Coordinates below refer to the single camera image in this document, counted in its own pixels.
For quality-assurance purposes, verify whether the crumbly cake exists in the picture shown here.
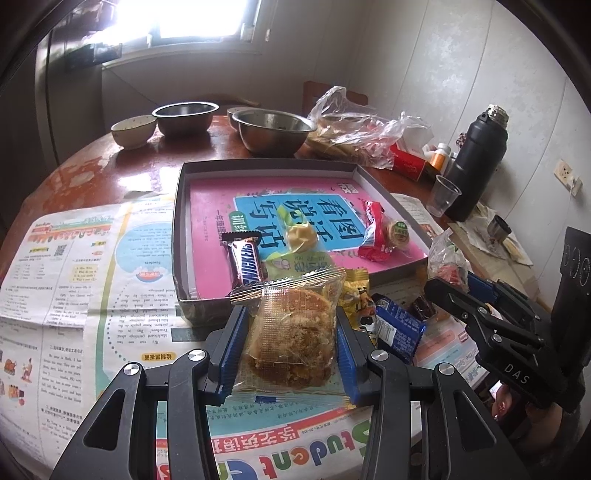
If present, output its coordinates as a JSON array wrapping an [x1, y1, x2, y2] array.
[[231, 267, 356, 409]]

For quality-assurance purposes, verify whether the clear packet of red candy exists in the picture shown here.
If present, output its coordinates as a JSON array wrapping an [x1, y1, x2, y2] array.
[[427, 228, 472, 287]]

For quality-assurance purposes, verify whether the person's right hand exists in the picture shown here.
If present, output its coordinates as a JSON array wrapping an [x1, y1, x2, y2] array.
[[489, 381, 561, 437]]

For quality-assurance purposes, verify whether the window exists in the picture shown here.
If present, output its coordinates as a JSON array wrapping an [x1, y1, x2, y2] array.
[[99, 0, 273, 61]]

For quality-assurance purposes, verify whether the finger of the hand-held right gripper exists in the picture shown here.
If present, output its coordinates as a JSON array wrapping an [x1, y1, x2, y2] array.
[[464, 271, 550, 333], [424, 276, 568, 409]]

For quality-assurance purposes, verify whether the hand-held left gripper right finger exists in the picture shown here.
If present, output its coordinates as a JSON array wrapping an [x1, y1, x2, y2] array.
[[332, 305, 525, 480]]

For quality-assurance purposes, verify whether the clear plastic cup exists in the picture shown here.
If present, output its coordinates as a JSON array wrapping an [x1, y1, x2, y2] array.
[[426, 175, 462, 217]]

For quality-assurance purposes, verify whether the blue cookie packet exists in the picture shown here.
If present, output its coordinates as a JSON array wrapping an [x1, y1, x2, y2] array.
[[373, 298, 426, 365]]

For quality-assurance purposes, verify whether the flatbread stack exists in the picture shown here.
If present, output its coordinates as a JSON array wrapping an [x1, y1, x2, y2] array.
[[308, 122, 398, 162]]

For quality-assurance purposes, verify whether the printed newspaper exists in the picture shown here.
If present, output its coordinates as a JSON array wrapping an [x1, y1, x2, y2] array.
[[0, 194, 490, 480]]

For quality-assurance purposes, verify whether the small white ceramic bowl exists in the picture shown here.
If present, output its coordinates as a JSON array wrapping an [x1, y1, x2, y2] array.
[[111, 115, 158, 149]]

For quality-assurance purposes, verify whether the round cookie packet green label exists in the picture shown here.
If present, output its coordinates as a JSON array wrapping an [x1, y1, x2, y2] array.
[[383, 217, 414, 252]]

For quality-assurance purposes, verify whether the brown chocolate bar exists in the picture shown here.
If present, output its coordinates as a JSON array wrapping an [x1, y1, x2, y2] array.
[[221, 233, 269, 296]]

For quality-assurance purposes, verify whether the pink workbook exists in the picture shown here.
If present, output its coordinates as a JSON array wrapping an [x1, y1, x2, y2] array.
[[189, 180, 428, 296]]

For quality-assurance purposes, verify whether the red tissue box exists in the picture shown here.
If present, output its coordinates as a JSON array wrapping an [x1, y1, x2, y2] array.
[[390, 127, 437, 181]]

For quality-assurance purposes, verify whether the dark grey refrigerator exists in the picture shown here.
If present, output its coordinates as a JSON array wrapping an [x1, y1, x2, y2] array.
[[0, 28, 107, 185]]

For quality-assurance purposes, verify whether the small metal cup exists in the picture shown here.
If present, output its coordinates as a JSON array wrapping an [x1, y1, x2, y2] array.
[[488, 215, 513, 243]]

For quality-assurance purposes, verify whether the black thermos bottle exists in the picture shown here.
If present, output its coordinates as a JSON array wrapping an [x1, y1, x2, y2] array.
[[444, 105, 509, 222]]

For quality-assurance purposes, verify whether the large steel bowl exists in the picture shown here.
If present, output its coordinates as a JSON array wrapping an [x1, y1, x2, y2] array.
[[232, 110, 318, 155]]

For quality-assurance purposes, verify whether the brown cake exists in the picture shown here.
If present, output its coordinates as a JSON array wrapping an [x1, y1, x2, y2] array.
[[411, 295, 437, 321]]

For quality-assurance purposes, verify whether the grey cardboard box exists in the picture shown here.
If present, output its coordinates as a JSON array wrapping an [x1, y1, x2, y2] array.
[[172, 159, 435, 319]]

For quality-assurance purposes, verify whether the beige printed paper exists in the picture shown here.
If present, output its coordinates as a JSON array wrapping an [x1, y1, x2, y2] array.
[[450, 203, 546, 301]]

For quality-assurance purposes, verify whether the crumpled white tissue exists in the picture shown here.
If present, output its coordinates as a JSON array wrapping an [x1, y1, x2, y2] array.
[[462, 205, 534, 266]]

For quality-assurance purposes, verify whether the long red wafer packet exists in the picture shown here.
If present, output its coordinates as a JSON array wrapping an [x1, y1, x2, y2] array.
[[358, 199, 398, 261]]

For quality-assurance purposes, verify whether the clear plastic bag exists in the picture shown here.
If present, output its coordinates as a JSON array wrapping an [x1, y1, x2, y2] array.
[[307, 85, 432, 169]]

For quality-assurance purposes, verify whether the yellow cartoon snack packet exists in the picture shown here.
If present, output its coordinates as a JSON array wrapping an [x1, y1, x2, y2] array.
[[339, 270, 377, 344]]

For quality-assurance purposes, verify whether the white wall socket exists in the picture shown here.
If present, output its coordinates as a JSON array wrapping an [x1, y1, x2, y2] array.
[[554, 158, 583, 197]]

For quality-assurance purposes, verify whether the green pastry packet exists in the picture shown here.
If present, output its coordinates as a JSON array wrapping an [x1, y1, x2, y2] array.
[[263, 219, 345, 282]]

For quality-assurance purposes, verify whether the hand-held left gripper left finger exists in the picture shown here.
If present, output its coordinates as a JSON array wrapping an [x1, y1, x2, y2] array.
[[48, 305, 252, 480]]

